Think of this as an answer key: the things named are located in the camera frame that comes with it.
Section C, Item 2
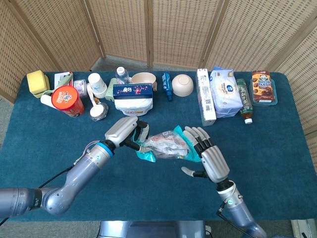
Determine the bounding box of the wicker folding screen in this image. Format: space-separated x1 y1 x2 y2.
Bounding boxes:
0 0 317 149

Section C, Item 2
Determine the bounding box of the white tube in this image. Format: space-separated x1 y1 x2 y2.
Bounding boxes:
40 94 54 108

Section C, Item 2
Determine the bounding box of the beige bowl with opening visible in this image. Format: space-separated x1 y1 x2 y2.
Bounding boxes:
131 72 157 86

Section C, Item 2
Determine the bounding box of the dark blue long box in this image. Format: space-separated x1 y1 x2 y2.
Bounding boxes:
112 83 154 101

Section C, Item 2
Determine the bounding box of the beige bowl turned over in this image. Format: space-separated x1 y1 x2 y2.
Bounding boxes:
171 74 195 98

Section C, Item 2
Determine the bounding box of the clear water bottle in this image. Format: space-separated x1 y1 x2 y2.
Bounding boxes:
115 66 131 85

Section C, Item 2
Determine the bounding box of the white long carton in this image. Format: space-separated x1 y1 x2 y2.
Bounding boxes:
196 68 217 127

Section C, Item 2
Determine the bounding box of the blue glass food container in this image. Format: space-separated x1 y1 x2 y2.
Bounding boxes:
249 78 278 108

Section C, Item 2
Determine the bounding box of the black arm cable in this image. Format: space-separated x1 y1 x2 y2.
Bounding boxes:
38 161 78 189
216 202 250 238

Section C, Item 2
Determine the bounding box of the blue packaged bottle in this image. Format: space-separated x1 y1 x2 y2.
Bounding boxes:
161 72 174 102

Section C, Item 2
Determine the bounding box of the white paper cup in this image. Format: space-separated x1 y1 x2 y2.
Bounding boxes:
88 72 108 99

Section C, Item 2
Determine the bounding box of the blue carpet table cover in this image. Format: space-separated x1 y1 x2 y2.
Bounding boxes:
0 71 306 222

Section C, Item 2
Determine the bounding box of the white tub container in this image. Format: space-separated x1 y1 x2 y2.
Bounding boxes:
114 95 154 117

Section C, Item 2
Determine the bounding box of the white plastic spoon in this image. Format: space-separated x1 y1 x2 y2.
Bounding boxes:
86 83 105 117

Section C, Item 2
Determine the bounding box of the red orange snack canister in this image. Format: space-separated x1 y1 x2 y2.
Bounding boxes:
51 85 85 119

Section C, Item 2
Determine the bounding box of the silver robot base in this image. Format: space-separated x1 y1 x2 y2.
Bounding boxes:
98 220 207 238

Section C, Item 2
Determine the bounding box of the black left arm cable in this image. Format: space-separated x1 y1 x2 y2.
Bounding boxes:
38 161 78 189

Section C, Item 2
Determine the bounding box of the white and red flat box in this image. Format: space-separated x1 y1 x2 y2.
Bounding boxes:
54 71 74 87

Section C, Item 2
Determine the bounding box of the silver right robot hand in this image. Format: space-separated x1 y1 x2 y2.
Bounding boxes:
181 125 231 184

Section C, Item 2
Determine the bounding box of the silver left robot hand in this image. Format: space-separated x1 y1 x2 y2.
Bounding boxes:
104 116 151 152

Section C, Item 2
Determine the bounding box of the green tea bottle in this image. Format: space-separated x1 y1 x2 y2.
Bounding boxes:
236 78 254 125

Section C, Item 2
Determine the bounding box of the white blue wet wipes pack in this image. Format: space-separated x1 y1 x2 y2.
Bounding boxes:
210 65 244 119

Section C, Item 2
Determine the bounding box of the pale green plastic container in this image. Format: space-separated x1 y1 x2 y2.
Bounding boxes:
105 77 118 102

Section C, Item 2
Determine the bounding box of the yellow sponge block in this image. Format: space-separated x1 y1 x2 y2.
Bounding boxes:
26 70 47 95

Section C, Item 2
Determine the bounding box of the transparent bag with teal edges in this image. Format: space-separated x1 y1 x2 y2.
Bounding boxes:
130 125 203 163

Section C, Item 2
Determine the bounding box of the Hello Panda biscuit box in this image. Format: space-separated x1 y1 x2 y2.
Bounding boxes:
252 70 276 103

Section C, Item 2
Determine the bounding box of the pale green handled tool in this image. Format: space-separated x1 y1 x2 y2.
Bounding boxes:
42 76 74 96

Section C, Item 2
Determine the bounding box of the shiny foil wrapped jar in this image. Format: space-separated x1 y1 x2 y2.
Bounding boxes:
89 98 110 122

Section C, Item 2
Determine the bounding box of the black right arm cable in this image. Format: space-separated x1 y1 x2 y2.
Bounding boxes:
216 202 250 238

